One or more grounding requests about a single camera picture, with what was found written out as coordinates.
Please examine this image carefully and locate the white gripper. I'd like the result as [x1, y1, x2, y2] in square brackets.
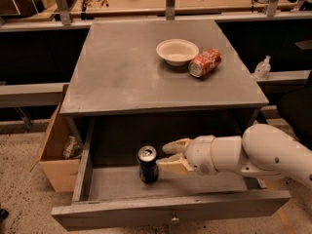
[156, 136, 217, 175]

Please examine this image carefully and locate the blue pepsi can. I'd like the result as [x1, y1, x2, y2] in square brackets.
[137, 145, 159, 183]

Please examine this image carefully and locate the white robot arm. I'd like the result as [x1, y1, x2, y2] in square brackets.
[156, 124, 312, 189]

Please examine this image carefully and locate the metal drawer knob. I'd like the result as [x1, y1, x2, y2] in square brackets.
[171, 213, 179, 224]

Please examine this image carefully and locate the open grey top drawer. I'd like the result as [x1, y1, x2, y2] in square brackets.
[52, 119, 291, 231]

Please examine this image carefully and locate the orange soda can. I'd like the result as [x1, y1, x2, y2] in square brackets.
[188, 48, 221, 78]

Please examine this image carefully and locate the grey cabinet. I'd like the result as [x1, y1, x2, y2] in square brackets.
[59, 19, 269, 161]

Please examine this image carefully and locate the white paper bowl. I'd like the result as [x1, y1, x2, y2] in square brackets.
[156, 39, 199, 66]

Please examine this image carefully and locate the crumpled wrapper in box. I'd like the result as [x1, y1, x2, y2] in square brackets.
[62, 136, 81, 159]

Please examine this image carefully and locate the cardboard box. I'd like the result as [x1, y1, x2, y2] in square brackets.
[30, 83, 82, 193]

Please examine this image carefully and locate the clear sanitizer bottle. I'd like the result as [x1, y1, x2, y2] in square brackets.
[253, 56, 271, 80]

